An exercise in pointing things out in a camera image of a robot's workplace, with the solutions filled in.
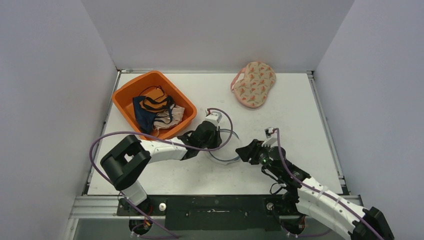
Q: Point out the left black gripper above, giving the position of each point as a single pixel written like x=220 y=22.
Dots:
x=218 y=140

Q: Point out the floral padded bra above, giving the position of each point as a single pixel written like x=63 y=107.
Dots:
x=252 y=84

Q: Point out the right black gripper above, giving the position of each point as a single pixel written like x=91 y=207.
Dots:
x=257 y=149

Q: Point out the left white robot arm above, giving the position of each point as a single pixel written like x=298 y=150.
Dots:
x=126 y=161

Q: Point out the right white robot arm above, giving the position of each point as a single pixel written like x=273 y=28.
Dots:
x=313 y=199

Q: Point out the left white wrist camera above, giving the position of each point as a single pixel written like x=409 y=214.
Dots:
x=213 y=117

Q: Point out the white mesh laundry bag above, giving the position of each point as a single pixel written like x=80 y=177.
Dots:
x=227 y=154

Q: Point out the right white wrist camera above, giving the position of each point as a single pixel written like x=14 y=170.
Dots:
x=271 y=137

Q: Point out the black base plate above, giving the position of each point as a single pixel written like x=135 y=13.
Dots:
x=215 y=213

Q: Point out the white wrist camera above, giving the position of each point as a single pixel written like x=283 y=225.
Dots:
x=271 y=137
x=213 y=117

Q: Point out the orange plastic tub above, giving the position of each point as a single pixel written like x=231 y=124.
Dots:
x=143 y=84

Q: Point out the beige bra in tub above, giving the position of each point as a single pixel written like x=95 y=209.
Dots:
x=168 y=118

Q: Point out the navy blue bra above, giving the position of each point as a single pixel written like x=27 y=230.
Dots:
x=144 y=118

